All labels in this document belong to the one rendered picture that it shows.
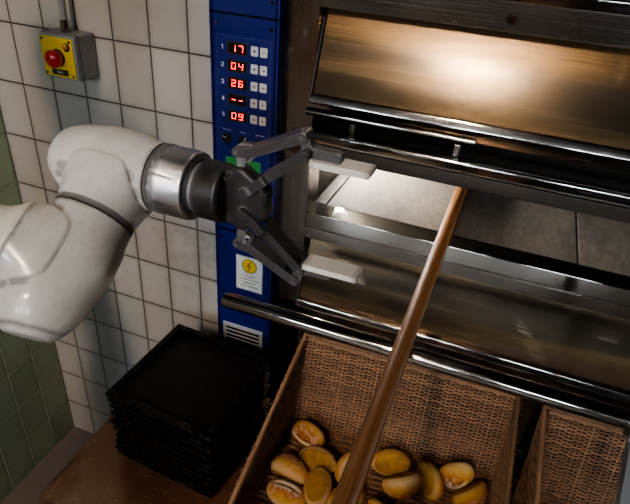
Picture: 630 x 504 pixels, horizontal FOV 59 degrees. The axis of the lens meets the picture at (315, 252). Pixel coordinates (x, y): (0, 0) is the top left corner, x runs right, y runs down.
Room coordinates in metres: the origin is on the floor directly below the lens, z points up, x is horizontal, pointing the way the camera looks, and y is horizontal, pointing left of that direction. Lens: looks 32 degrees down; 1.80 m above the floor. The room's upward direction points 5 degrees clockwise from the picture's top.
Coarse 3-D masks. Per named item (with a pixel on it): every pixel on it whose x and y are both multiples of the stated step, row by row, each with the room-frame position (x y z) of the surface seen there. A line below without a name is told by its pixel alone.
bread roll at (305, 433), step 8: (296, 424) 1.00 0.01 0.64; (304, 424) 1.00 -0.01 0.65; (312, 424) 1.00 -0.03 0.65; (296, 432) 0.98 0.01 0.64; (304, 432) 0.97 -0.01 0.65; (312, 432) 0.97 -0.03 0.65; (320, 432) 0.98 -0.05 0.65; (296, 440) 0.97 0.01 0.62; (304, 440) 0.96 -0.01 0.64; (312, 440) 0.96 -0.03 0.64; (320, 440) 0.96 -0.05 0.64
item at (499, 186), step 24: (384, 144) 1.08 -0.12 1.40; (408, 144) 1.11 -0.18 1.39; (384, 168) 0.97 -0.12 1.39; (408, 168) 0.96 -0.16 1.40; (432, 168) 0.95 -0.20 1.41; (504, 168) 1.01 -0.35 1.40; (528, 168) 1.04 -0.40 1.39; (552, 168) 1.06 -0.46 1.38; (504, 192) 0.90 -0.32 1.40; (528, 192) 0.89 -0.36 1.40; (552, 192) 0.88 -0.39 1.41; (624, 192) 0.94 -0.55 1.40; (600, 216) 0.85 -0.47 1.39; (624, 216) 0.84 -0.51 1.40
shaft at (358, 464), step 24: (456, 192) 1.29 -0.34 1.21; (456, 216) 1.17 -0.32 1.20; (432, 264) 0.94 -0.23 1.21; (432, 288) 0.88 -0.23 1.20; (408, 312) 0.79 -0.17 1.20; (408, 336) 0.72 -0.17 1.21; (384, 384) 0.60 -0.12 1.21; (384, 408) 0.56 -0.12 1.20; (360, 432) 0.52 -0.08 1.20; (360, 456) 0.47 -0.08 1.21; (360, 480) 0.44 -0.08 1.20
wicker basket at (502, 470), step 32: (320, 352) 1.10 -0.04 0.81; (352, 352) 1.08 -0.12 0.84; (288, 384) 0.98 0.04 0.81; (320, 384) 1.07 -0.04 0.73; (352, 384) 1.05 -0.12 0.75; (416, 384) 1.02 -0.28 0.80; (448, 384) 1.01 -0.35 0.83; (288, 416) 1.02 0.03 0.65; (320, 416) 1.04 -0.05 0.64; (352, 416) 1.03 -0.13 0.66; (416, 416) 1.00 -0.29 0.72; (448, 416) 0.98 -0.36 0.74; (480, 416) 0.96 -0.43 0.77; (512, 416) 0.94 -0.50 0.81; (256, 448) 0.82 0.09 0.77; (288, 448) 0.97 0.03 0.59; (384, 448) 0.98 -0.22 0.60; (448, 448) 0.95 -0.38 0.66; (480, 448) 0.94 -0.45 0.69; (512, 448) 0.84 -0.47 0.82; (256, 480) 0.83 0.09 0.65; (512, 480) 0.77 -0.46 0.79
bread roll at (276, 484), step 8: (272, 480) 0.84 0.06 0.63; (280, 480) 0.83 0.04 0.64; (288, 480) 0.84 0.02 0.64; (272, 488) 0.82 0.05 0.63; (280, 488) 0.81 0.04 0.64; (288, 488) 0.81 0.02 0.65; (296, 488) 0.82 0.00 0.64; (272, 496) 0.81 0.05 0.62; (280, 496) 0.80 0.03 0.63; (288, 496) 0.80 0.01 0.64; (296, 496) 0.80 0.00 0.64; (304, 496) 0.81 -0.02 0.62
